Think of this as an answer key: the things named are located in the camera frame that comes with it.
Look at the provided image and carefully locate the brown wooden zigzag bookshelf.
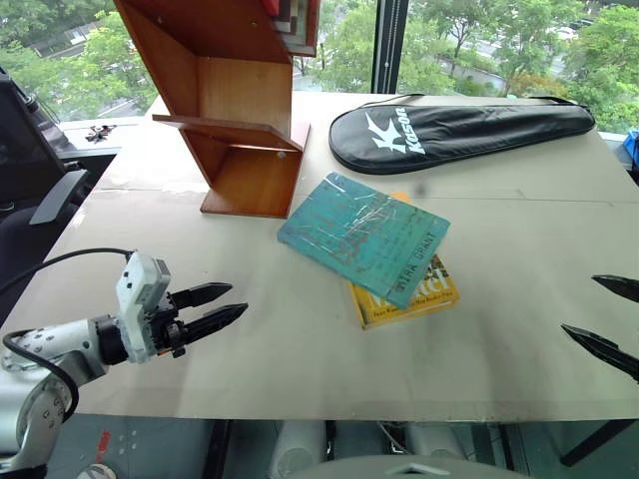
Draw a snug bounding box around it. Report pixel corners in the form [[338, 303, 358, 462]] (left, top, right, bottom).
[[112, 0, 320, 220]]

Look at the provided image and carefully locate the black table leg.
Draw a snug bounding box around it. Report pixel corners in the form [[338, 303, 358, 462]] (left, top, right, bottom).
[[558, 418, 631, 468]]

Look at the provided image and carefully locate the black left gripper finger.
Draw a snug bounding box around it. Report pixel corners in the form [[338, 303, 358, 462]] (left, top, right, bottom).
[[172, 281, 235, 309], [180, 301, 250, 344]]

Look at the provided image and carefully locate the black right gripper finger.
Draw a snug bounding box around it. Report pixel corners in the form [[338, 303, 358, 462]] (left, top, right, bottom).
[[590, 272, 639, 304], [559, 322, 639, 385]]

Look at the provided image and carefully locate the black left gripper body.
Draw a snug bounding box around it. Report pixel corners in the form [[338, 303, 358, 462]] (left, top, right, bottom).
[[145, 290, 189, 359]]

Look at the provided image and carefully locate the stack of books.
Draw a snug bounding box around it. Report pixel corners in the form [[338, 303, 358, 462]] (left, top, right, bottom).
[[261, 0, 318, 58]]

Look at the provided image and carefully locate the black Kason racket cover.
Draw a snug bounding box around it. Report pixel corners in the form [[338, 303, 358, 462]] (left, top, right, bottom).
[[327, 93, 597, 176]]

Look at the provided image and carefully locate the small black drone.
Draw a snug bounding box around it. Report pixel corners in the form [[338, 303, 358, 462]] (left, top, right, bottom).
[[84, 123, 118, 145]]

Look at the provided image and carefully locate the blue object at window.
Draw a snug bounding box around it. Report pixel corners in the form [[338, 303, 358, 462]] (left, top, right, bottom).
[[622, 129, 639, 174]]

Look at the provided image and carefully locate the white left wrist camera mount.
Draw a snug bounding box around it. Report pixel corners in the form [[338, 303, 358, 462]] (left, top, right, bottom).
[[115, 250, 172, 364]]

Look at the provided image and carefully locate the black window frame post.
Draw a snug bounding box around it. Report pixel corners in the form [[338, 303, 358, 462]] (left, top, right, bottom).
[[369, 0, 411, 95]]

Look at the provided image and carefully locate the yellow book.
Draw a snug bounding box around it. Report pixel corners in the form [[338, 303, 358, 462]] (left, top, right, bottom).
[[346, 192, 461, 331]]

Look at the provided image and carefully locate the teal book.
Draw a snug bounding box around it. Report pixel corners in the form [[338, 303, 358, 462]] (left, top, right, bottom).
[[276, 171, 452, 310]]

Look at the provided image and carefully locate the black office chair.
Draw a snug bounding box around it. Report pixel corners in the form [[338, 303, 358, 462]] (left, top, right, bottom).
[[0, 64, 94, 325]]

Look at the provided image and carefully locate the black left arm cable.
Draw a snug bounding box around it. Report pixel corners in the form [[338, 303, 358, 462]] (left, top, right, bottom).
[[0, 247, 138, 297]]

